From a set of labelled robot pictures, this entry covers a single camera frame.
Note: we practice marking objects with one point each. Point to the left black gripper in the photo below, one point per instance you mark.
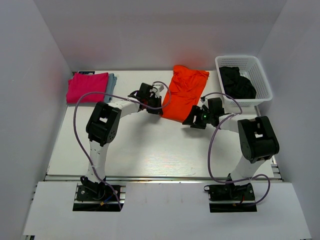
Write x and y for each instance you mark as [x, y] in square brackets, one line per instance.
[158, 100]

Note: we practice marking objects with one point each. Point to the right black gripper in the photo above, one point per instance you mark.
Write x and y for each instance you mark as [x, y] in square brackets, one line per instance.
[195, 111]

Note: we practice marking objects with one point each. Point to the orange t shirt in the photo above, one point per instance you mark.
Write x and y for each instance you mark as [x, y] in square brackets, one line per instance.
[185, 90]

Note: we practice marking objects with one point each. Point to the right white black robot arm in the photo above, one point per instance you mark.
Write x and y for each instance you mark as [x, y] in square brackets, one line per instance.
[257, 139]

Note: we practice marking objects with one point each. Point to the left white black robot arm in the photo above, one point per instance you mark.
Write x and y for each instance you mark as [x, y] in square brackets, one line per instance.
[104, 121]

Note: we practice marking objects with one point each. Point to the black t shirt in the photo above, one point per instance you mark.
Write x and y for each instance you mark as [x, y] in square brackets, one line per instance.
[235, 85]

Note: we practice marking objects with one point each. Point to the folded grey blue t shirt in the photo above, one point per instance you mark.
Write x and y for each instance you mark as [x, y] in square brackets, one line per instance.
[111, 83]

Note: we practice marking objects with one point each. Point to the white plastic basket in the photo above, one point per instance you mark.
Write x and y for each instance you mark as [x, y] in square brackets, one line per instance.
[250, 68]

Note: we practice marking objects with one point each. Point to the folded pink t shirt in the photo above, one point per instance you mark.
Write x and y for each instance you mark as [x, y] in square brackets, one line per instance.
[82, 84]

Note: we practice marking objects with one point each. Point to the dark blue label plate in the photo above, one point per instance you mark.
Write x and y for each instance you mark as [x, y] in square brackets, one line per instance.
[86, 72]

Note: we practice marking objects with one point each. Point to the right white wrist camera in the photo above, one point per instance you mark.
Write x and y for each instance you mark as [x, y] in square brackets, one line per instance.
[205, 106]

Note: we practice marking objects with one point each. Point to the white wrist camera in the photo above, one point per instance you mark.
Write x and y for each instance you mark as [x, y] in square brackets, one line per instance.
[205, 106]
[156, 90]

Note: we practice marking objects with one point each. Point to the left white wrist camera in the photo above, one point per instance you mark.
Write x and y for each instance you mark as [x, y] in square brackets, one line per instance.
[156, 90]

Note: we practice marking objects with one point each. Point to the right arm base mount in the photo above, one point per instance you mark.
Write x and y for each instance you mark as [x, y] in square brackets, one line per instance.
[231, 198]

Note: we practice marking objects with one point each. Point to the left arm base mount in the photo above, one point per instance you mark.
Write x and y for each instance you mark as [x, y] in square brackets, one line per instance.
[98, 197]

